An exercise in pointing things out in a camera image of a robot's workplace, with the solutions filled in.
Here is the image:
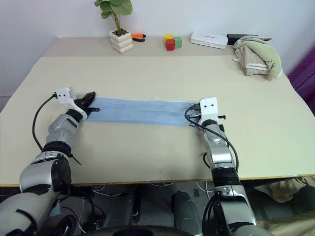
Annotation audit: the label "blue towel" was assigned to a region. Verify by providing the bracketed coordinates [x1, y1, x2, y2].
[85, 96, 201, 128]

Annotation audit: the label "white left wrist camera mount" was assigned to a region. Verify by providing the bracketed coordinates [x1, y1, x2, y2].
[54, 87, 87, 119]

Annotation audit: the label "black flat box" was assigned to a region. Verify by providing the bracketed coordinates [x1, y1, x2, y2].
[226, 33, 259, 45]

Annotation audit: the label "orange black pliers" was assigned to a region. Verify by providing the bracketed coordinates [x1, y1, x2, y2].
[131, 33, 147, 43]

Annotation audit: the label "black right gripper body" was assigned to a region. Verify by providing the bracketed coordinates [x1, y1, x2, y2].
[189, 104, 227, 128]

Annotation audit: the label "white bubble plant pot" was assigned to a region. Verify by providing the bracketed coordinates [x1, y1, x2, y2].
[109, 29, 134, 54]

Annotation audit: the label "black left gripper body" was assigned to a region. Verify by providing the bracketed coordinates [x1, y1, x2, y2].
[73, 96, 94, 115]

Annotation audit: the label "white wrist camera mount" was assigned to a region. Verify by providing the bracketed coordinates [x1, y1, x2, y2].
[198, 97, 220, 125]
[54, 87, 87, 119]

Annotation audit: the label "white cable under table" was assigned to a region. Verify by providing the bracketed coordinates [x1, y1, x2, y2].
[195, 181, 215, 200]

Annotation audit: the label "green crumpled towel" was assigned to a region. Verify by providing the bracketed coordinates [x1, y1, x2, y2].
[233, 35, 284, 80]

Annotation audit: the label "dark rounded shape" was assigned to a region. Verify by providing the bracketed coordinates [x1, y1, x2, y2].
[171, 191, 203, 234]

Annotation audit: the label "white flat box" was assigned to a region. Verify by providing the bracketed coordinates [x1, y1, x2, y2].
[189, 31, 228, 50]

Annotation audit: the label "green leafy plant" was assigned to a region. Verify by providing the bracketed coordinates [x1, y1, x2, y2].
[94, 0, 134, 35]

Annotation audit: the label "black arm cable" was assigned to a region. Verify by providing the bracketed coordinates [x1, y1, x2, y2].
[31, 94, 59, 151]
[185, 105, 241, 173]

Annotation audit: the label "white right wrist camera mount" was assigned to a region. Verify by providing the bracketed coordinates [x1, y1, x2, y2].
[198, 97, 220, 125]

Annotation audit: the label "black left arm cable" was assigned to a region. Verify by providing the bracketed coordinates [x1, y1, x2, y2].
[31, 94, 59, 151]

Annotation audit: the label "beige striped towel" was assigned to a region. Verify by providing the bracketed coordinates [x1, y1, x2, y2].
[232, 45, 271, 76]

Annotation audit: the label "purple object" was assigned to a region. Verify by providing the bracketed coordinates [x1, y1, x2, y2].
[287, 46, 315, 104]

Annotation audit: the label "beige cloth under table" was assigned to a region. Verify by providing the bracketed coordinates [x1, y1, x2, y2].
[254, 176, 315, 204]

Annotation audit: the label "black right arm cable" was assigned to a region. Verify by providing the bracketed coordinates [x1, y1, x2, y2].
[185, 105, 241, 173]

